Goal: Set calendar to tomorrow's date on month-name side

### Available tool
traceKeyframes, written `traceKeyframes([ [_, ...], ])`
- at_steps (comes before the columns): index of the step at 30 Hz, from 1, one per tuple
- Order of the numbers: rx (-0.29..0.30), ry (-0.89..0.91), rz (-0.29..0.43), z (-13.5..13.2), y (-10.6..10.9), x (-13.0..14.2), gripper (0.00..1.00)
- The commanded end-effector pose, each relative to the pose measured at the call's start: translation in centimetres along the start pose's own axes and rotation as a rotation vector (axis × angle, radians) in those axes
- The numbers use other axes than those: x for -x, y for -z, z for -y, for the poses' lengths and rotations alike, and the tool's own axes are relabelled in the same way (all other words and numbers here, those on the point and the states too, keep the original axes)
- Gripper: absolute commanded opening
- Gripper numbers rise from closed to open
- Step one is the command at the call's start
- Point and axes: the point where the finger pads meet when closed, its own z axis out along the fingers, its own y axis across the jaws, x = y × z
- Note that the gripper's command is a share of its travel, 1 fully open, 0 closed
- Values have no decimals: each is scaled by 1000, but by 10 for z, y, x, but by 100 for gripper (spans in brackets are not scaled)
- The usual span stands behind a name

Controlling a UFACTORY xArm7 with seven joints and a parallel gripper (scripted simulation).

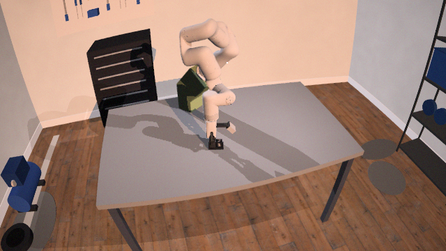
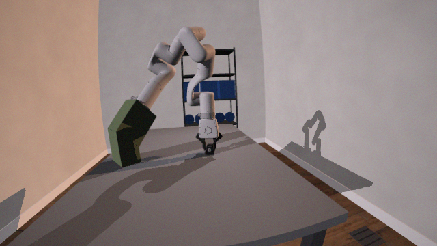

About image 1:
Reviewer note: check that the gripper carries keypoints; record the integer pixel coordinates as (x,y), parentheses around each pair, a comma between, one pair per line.
(211,131)

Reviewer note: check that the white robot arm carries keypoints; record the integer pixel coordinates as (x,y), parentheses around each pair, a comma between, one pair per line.
(209,64)

